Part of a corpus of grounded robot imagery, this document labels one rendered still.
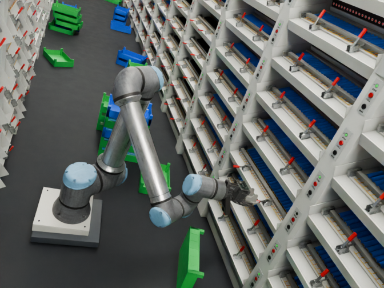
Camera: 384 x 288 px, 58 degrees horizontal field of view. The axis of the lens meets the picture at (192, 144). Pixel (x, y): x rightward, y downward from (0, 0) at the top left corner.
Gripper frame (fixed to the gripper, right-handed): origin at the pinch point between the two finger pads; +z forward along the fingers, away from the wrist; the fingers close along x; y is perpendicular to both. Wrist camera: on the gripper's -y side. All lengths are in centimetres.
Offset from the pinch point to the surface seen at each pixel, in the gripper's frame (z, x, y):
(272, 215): 6.8, -7.0, -0.7
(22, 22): -116, 114, 7
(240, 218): 8.2, 10.0, -20.2
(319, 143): 5.2, -6.0, 39.1
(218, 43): 1, 114, 39
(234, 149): 6.8, 44.3, 0.3
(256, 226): 13.3, 2.9, -17.2
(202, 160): 16, 84, -36
